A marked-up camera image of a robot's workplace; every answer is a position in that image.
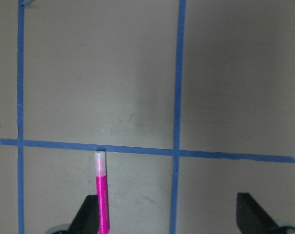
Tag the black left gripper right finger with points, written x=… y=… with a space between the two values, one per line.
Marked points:
x=251 y=218

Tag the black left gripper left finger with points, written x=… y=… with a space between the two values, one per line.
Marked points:
x=86 y=220

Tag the pink highlighter pen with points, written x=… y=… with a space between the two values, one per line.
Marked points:
x=102 y=191

